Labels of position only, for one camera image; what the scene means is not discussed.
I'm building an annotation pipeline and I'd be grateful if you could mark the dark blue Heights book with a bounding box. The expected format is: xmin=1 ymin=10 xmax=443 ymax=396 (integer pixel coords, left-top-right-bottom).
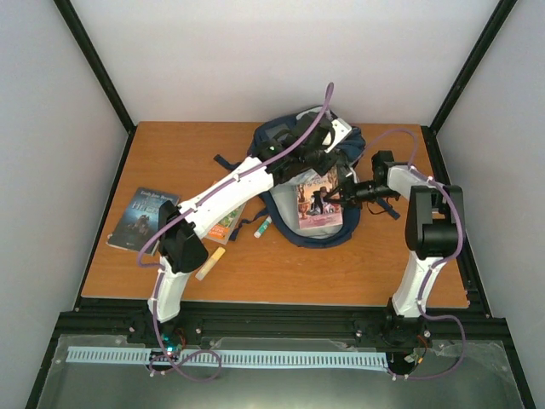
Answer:
xmin=106 ymin=187 xmax=180 ymax=252

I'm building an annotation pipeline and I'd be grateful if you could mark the black right corner post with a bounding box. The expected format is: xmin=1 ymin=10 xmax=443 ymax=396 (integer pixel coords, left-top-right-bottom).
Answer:
xmin=429 ymin=0 xmax=519 ymax=129

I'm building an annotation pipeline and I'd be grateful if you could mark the orange Treehouse book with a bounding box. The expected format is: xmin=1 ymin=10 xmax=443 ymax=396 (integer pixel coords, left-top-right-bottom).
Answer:
xmin=205 ymin=204 xmax=245 ymax=245

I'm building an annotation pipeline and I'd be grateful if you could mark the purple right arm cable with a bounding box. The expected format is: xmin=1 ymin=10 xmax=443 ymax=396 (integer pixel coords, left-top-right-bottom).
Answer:
xmin=348 ymin=128 xmax=468 ymax=381

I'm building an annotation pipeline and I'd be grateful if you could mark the light blue slotted cable duct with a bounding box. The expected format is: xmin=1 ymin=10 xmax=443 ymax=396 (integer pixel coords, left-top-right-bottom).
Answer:
xmin=66 ymin=346 xmax=387 ymax=371

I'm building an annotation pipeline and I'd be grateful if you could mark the black corner post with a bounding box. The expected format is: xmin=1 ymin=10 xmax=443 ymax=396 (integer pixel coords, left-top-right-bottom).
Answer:
xmin=429 ymin=0 xmax=519 ymax=129
xmin=53 ymin=0 xmax=137 ymax=133

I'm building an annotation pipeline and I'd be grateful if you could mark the black left corner post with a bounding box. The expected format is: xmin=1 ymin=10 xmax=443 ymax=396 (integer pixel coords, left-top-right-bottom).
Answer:
xmin=53 ymin=0 xmax=137 ymax=133

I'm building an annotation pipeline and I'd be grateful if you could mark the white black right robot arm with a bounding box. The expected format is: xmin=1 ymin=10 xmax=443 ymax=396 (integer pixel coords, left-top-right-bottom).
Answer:
xmin=324 ymin=150 xmax=464 ymax=347

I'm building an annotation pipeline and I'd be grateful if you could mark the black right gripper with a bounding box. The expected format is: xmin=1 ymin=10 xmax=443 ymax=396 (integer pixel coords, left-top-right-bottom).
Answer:
xmin=324 ymin=176 xmax=399 ymax=210

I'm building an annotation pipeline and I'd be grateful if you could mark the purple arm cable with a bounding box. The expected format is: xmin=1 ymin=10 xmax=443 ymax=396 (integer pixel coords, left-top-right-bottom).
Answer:
xmin=138 ymin=82 xmax=336 ymax=383
xmin=348 ymin=128 xmax=468 ymax=381

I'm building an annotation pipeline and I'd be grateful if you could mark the navy blue student backpack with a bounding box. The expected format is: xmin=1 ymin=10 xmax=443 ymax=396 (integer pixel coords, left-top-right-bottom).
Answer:
xmin=215 ymin=106 xmax=401 ymax=249

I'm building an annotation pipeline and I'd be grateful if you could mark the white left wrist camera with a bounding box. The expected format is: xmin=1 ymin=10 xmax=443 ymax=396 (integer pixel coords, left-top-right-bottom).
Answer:
xmin=322 ymin=118 xmax=352 ymax=153

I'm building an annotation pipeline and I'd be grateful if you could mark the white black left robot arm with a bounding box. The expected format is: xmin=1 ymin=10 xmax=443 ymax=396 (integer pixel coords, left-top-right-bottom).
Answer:
xmin=146 ymin=111 xmax=352 ymax=343

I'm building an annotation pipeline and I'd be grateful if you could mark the pink Taming Shrew book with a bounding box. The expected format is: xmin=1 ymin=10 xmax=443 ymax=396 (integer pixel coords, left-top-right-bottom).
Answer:
xmin=295 ymin=168 xmax=342 ymax=231

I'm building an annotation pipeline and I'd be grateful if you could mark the yellow highlighter marker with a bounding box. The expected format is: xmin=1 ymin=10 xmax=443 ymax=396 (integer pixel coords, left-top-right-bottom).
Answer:
xmin=195 ymin=247 xmax=226 ymax=281

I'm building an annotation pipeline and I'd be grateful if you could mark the green white glue stick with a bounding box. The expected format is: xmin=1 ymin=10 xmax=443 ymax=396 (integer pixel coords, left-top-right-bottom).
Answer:
xmin=254 ymin=216 xmax=272 ymax=239

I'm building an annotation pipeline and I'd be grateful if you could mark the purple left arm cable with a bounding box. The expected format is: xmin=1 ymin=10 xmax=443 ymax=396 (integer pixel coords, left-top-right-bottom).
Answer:
xmin=138 ymin=82 xmax=336 ymax=383

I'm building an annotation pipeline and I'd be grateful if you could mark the black aluminium frame rail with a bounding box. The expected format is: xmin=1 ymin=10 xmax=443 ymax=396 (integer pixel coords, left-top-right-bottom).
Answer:
xmin=54 ymin=299 xmax=512 ymax=349

